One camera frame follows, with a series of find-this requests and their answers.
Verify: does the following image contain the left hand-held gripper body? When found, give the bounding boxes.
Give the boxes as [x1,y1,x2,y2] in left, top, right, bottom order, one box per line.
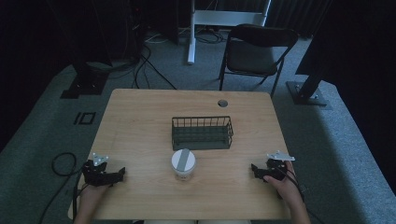
[81,152,119,188]

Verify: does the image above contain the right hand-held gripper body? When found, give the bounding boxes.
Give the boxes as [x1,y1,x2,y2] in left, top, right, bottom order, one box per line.
[263,150,296,182]

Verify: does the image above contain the person's left hand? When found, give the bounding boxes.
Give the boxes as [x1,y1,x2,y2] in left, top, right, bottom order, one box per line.
[78,182,110,203]

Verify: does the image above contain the person's right hand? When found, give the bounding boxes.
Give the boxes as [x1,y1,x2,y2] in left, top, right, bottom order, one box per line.
[262,161,302,207]

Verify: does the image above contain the white cup with grey-striped lid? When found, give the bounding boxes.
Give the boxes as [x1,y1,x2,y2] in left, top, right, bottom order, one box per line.
[170,147,197,182]

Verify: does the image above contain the black folding chair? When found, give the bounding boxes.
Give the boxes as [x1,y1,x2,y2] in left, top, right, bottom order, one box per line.
[218,23,300,98]

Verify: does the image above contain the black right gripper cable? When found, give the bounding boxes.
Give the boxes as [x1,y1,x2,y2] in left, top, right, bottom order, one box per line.
[276,167,309,202]

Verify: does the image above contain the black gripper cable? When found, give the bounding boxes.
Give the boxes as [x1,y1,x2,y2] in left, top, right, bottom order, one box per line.
[38,151,86,224]
[276,167,309,202]

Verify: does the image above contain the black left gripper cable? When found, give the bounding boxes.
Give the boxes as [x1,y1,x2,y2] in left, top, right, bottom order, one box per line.
[38,151,86,224]

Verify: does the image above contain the dark green wire basket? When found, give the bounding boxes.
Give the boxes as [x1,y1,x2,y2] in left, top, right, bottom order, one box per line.
[171,116,234,152]

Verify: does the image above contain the black stand with base plate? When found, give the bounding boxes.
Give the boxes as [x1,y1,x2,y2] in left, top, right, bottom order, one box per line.
[285,29,332,107]
[59,60,110,100]

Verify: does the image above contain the black floor cables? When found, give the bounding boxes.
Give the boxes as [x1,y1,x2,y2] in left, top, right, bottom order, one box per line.
[131,45,178,91]

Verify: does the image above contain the white floor cable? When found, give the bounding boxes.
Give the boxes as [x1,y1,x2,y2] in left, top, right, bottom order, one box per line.
[144,31,171,45]

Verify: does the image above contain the white metal desk frame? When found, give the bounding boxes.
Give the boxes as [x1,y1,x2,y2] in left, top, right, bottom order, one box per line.
[186,0,273,66]

